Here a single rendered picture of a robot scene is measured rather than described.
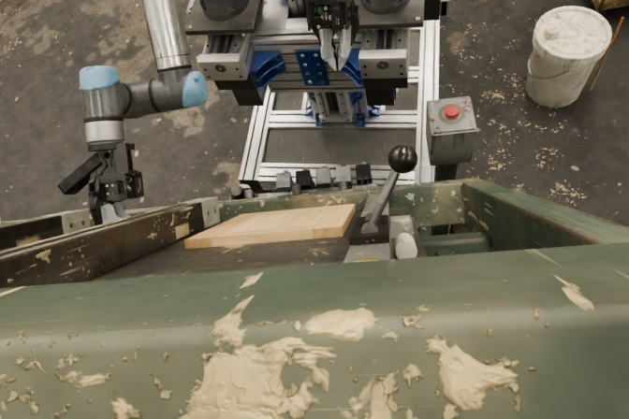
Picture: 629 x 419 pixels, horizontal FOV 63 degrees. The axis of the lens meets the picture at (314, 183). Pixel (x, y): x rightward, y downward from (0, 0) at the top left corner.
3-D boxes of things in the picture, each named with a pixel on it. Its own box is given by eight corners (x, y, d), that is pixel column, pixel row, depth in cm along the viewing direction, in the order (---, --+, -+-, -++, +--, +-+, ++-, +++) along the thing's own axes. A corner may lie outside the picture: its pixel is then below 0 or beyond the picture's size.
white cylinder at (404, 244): (417, 262, 69) (415, 250, 77) (416, 239, 69) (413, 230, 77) (396, 263, 70) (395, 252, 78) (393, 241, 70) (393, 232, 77)
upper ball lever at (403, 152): (379, 242, 70) (421, 151, 68) (379, 247, 66) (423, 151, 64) (354, 230, 70) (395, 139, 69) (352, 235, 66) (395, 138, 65)
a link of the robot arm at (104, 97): (127, 69, 108) (106, 62, 100) (133, 122, 109) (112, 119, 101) (92, 73, 109) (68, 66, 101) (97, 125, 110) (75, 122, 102)
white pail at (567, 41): (587, 62, 250) (620, -16, 210) (594, 112, 237) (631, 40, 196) (518, 63, 257) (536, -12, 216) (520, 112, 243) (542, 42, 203)
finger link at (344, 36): (333, 79, 97) (329, 31, 92) (339, 67, 101) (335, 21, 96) (349, 79, 96) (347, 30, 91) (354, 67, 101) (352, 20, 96)
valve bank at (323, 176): (387, 181, 174) (383, 144, 154) (390, 220, 168) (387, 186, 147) (244, 195, 182) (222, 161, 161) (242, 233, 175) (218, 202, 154)
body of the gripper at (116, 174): (126, 202, 101) (120, 141, 101) (86, 206, 103) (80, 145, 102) (145, 198, 109) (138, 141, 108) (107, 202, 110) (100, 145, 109)
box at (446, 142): (464, 130, 158) (470, 93, 142) (471, 164, 152) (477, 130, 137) (425, 135, 160) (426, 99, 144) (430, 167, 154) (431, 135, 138)
